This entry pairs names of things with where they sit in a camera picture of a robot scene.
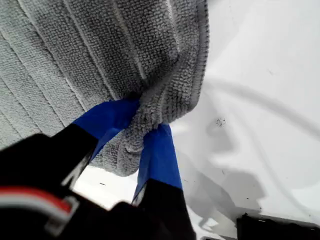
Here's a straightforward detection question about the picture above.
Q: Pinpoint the grey white-striped towel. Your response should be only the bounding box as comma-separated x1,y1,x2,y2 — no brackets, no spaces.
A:
0,0,210,178

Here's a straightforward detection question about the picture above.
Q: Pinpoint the red white servo wire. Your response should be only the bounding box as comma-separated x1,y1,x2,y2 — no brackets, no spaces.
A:
0,186,81,237

